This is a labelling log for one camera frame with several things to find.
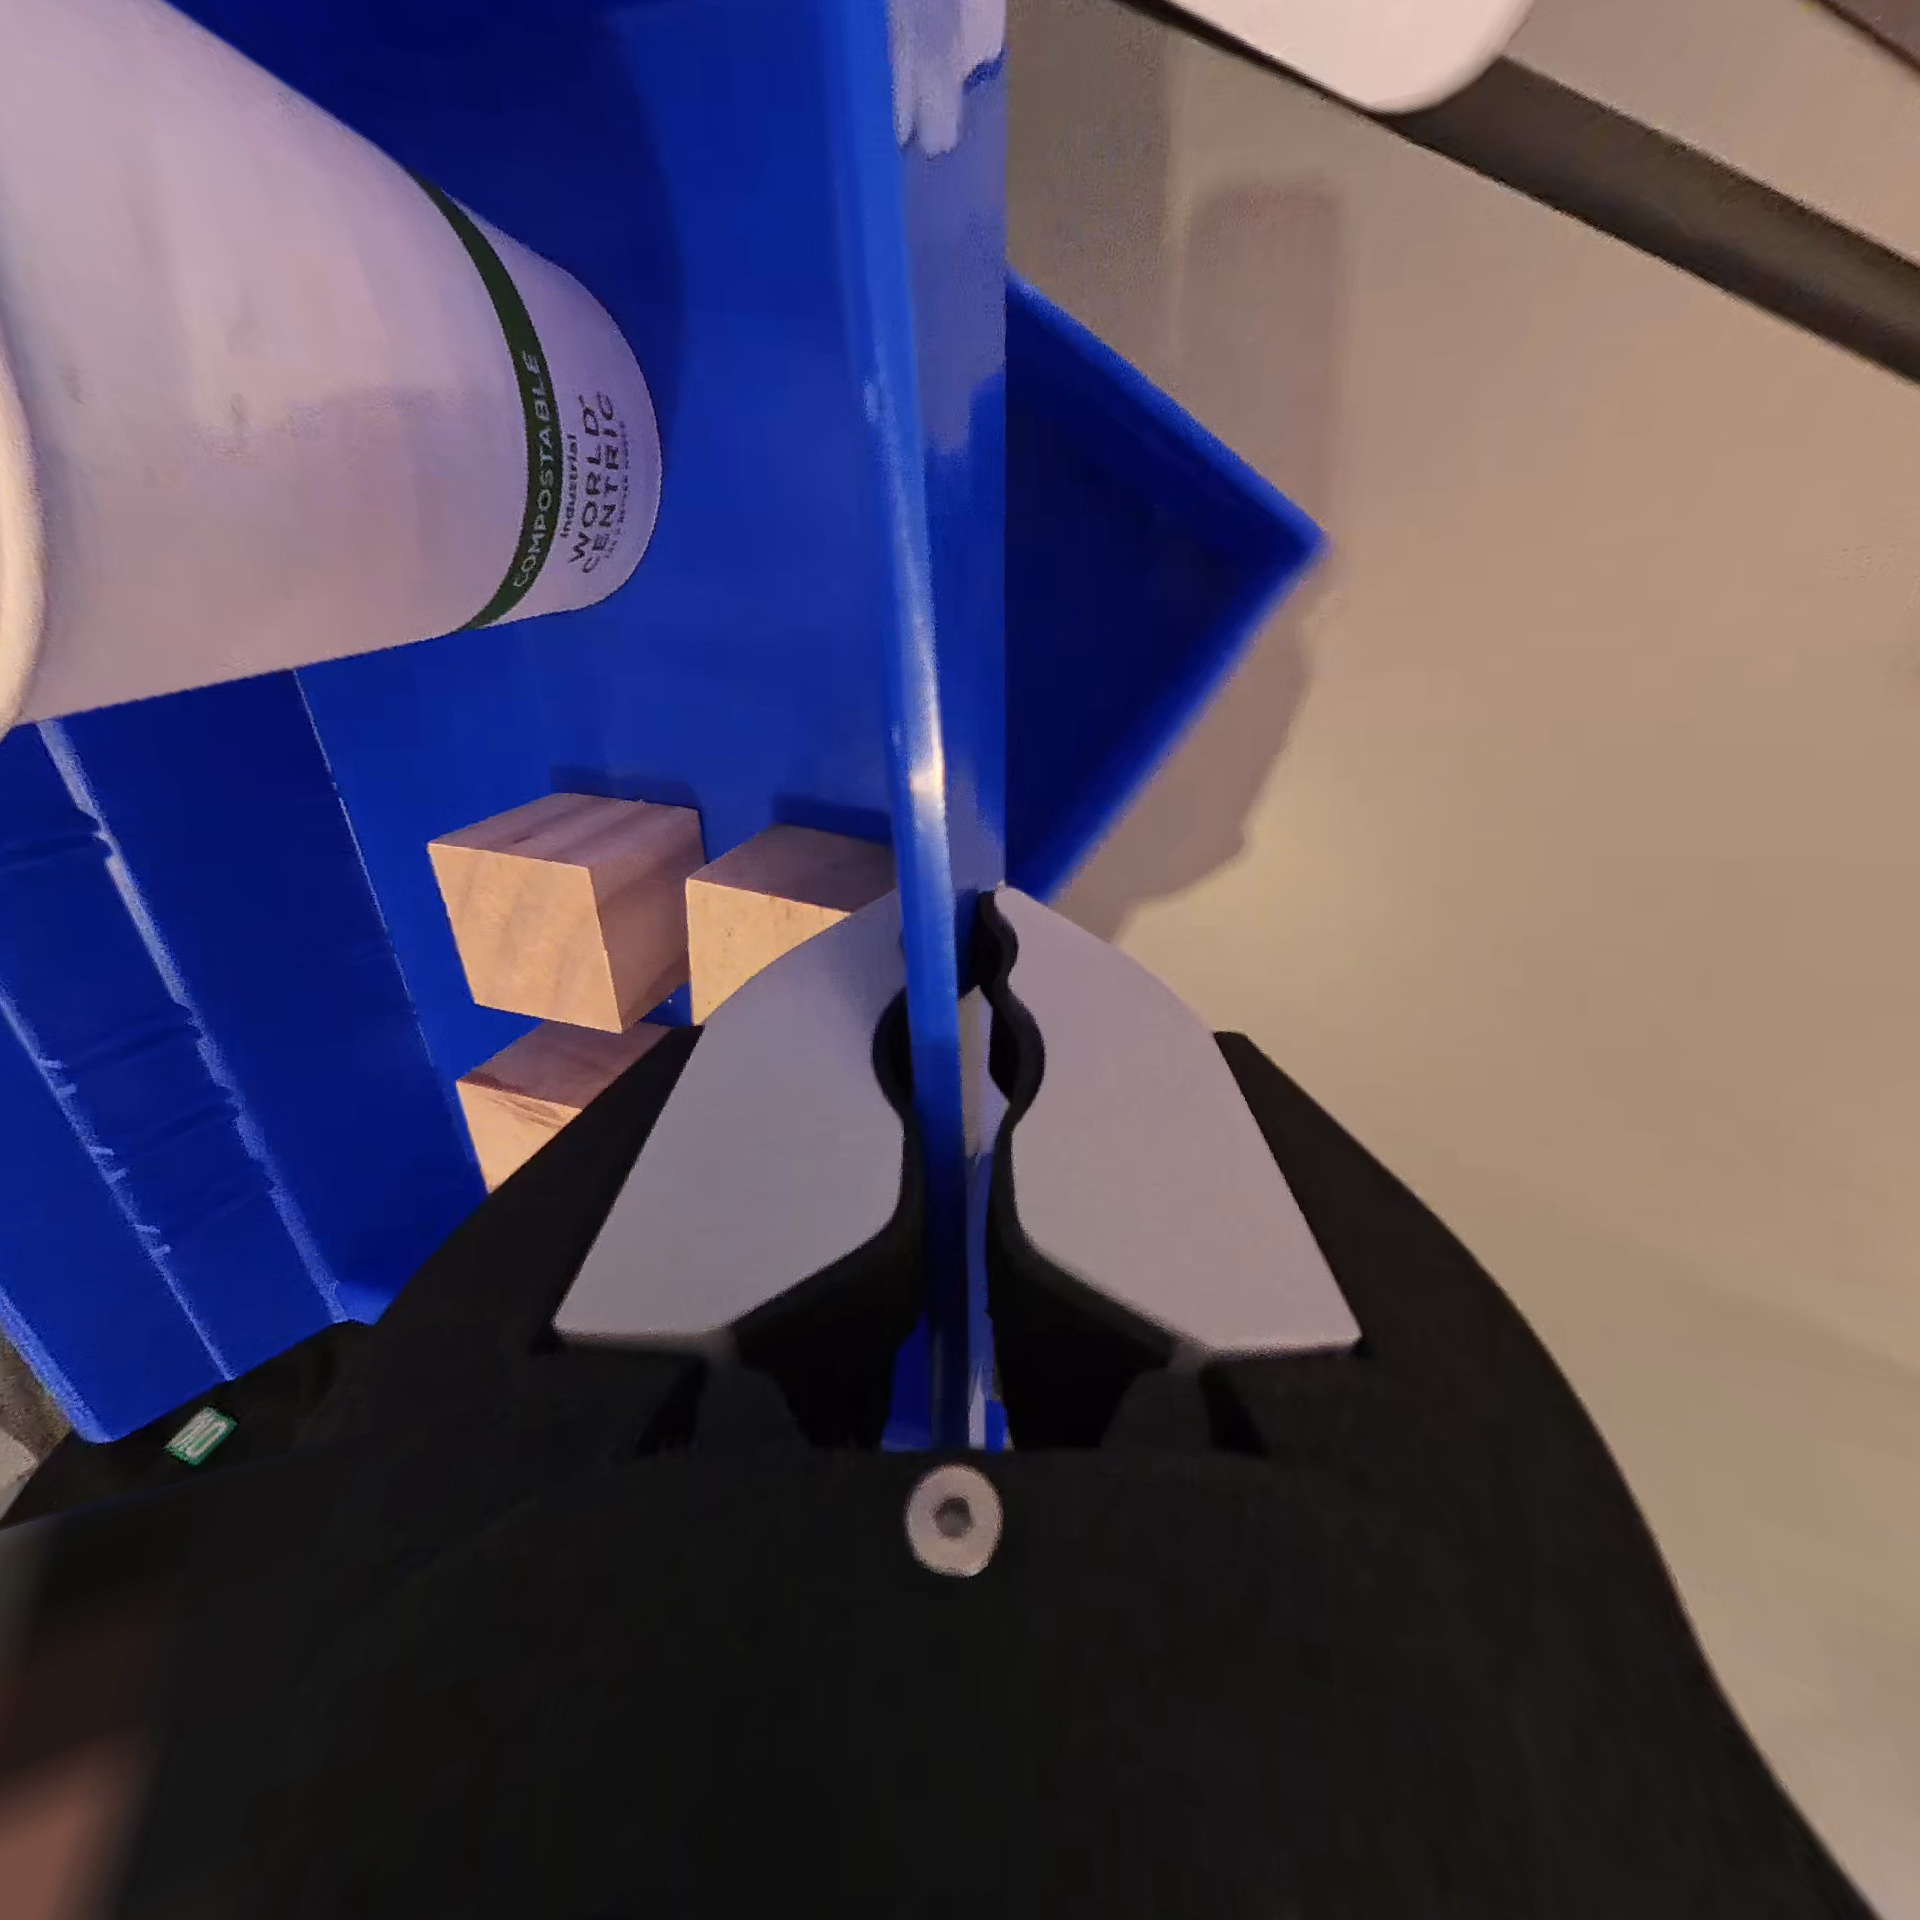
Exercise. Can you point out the white paper cup green band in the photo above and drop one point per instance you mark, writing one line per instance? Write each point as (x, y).
(270, 376)

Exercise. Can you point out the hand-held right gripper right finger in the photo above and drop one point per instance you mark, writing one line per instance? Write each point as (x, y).
(1172, 1185)

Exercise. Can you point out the wooden cube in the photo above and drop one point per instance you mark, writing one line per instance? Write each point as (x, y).
(557, 901)
(764, 914)
(533, 1095)

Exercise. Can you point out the blue plastic bin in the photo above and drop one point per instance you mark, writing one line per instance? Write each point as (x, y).
(750, 450)

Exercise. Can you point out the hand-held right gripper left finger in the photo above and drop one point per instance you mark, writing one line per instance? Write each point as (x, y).
(750, 1170)

